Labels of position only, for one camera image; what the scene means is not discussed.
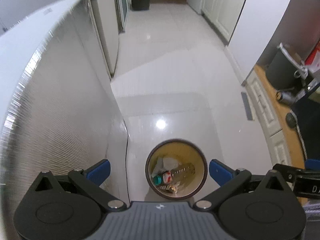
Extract round brown trash bin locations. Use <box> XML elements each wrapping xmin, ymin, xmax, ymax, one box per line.
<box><xmin>145</xmin><ymin>139</ymin><xmax>208</xmax><ymax>200</ymax></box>

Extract black floor heater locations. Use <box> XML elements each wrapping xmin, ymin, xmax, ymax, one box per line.
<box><xmin>131</xmin><ymin>0</ymin><xmax>150</xmax><ymax>11</ymax></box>

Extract white refrigerator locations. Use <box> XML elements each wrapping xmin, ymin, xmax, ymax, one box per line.
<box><xmin>86</xmin><ymin>0</ymin><xmax>121</xmax><ymax>78</ymax></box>

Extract teal bottle cap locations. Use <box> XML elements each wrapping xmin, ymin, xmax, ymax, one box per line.
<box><xmin>152</xmin><ymin>175</ymin><xmax>163</xmax><ymax>186</ymax></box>

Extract white kitchen cabinets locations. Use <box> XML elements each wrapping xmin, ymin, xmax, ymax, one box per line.
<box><xmin>202</xmin><ymin>0</ymin><xmax>245</xmax><ymax>41</ymax></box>

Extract dark grey fabric basket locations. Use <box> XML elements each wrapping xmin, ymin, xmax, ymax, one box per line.
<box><xmin>265</xmin><ymin>43</ymin><xmax>309</xmax><ymax>90</ymax></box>

